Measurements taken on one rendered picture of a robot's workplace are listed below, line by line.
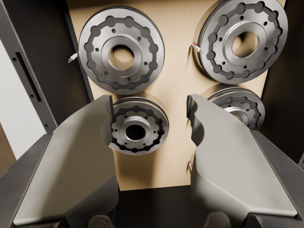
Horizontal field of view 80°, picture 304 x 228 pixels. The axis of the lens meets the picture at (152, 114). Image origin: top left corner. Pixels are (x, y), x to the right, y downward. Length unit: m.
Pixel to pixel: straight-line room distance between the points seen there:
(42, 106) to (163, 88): 0.16
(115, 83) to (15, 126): 0.37
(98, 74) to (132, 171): 0.22
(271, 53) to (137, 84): 0.17
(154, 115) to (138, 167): 0.15
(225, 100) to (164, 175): 0.20
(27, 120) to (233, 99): 0.46
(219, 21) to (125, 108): 0.16
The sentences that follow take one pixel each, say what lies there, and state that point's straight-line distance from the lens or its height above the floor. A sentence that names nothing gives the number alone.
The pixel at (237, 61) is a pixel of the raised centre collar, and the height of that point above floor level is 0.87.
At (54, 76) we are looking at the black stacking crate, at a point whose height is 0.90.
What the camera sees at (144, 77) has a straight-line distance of 0.24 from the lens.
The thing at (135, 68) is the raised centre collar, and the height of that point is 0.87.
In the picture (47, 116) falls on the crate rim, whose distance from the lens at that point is 0.20.
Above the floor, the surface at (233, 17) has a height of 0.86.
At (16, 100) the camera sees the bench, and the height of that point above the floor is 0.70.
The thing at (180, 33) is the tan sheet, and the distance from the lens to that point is 0.26.
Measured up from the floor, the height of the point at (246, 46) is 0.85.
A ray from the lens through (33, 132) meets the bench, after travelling 0.56.
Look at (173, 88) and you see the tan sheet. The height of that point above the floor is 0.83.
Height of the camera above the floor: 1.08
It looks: 58 degrees down
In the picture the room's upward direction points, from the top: 176 degrees clockwise
